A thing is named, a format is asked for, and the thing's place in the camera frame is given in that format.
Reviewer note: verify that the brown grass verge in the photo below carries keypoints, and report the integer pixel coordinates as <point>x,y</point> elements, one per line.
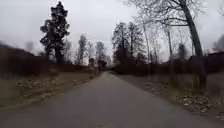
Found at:
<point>36,87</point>

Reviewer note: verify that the group of dark pine trees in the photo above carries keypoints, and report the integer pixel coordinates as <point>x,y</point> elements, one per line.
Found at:
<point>120,41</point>

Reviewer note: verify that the long dark hedge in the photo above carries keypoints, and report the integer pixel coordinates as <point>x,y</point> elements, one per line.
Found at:
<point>156,66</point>

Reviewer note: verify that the large leaning bare tree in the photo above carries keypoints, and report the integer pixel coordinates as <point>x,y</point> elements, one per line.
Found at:
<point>196,50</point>

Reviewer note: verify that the row of thin bare trees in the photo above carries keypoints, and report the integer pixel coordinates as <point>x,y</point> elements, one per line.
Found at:
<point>169,43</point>

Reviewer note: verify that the dry grass verge with leaves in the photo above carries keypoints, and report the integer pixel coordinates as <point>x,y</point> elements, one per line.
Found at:
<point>186,95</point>

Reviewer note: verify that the grey asphalt road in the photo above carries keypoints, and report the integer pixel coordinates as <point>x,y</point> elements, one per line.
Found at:
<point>106,103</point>

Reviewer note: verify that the tall dark conifer tree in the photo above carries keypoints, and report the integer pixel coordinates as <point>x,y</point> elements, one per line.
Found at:
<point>55,33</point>

